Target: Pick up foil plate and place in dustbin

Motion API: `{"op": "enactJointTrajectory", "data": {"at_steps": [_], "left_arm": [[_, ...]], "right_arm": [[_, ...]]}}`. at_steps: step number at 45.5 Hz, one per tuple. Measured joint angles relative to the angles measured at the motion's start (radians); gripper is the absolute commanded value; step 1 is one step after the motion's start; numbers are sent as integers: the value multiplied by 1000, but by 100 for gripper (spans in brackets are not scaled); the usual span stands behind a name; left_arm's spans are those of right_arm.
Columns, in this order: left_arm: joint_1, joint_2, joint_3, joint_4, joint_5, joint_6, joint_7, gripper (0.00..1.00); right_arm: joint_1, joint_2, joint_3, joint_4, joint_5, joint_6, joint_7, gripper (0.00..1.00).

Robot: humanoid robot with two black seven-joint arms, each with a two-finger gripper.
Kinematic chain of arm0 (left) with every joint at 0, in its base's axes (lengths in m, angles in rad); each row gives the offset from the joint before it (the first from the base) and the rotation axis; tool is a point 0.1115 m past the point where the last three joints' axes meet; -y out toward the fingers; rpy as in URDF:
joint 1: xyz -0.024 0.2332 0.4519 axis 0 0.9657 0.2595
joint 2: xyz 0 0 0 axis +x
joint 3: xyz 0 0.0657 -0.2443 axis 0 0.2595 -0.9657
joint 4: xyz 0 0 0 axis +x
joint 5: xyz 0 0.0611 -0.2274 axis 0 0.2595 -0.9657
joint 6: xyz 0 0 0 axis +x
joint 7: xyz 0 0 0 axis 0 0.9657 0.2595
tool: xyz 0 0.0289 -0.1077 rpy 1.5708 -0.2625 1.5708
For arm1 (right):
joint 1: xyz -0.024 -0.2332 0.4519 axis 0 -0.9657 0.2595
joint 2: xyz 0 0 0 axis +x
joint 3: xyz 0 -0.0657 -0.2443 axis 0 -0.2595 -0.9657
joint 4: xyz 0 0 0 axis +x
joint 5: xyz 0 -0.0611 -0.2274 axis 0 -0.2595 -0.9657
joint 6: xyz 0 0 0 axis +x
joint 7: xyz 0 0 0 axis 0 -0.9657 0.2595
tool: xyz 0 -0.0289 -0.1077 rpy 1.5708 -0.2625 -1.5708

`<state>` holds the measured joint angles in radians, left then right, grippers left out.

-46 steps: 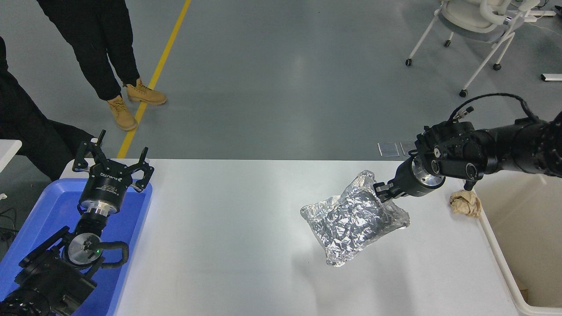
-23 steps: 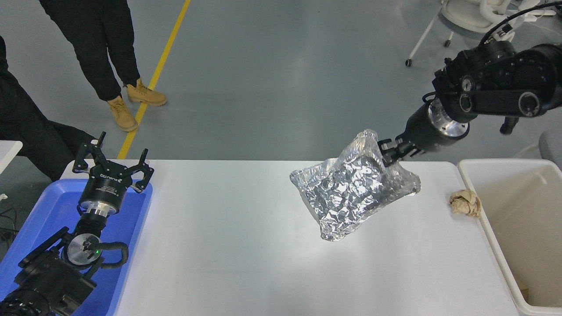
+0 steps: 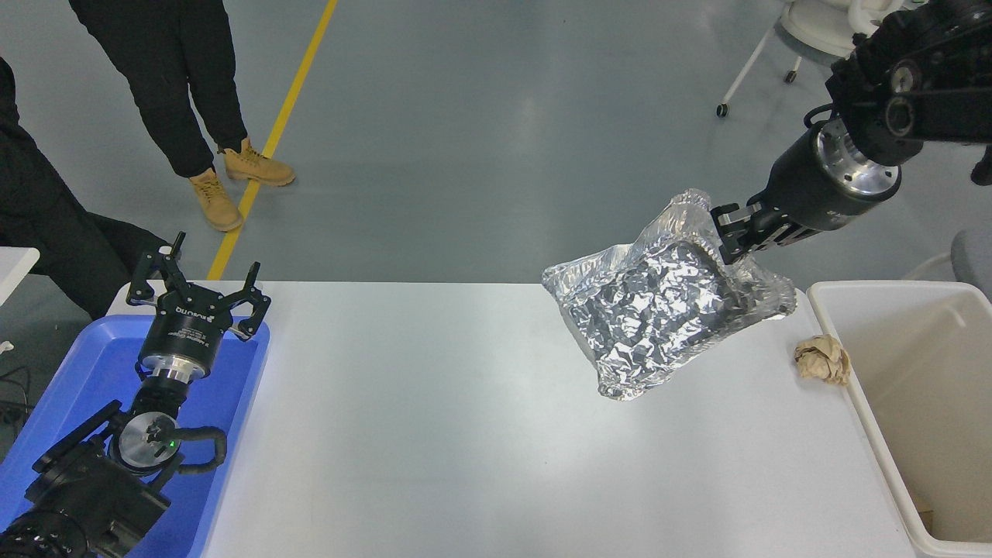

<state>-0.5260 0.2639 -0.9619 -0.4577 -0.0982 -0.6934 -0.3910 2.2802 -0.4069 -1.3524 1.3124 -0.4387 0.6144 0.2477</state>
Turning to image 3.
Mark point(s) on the blue plastic tray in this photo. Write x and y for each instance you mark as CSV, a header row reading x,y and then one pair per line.
x,y
85,368

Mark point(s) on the seated person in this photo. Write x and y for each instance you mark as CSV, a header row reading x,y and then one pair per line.
x,y
31,209

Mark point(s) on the silver foil tray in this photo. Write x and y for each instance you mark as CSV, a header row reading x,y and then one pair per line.
x,y
651,325

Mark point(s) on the grey padded chair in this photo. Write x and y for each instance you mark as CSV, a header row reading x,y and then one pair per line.
x,y
975,260

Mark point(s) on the small white side table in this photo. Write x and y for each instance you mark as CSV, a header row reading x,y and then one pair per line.
x,y
14,267

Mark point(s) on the standing person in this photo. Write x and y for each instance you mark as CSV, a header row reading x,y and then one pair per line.
x,y
170,77

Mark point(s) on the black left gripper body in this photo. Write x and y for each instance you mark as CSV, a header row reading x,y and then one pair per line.
x,y
184,335

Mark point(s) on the large pale plastic bin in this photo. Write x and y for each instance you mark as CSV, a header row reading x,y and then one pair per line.
x,y
930,387

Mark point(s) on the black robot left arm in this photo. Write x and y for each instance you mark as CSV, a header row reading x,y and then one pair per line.
x,y
85,496

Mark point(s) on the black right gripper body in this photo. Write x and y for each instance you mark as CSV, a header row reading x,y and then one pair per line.
x,y
806,190

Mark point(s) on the crumpled tan paper ball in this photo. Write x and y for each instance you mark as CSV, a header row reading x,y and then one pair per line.
x,y
821,358

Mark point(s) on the white wheeled chair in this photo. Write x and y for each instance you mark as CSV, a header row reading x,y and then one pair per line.
x,y
814,19

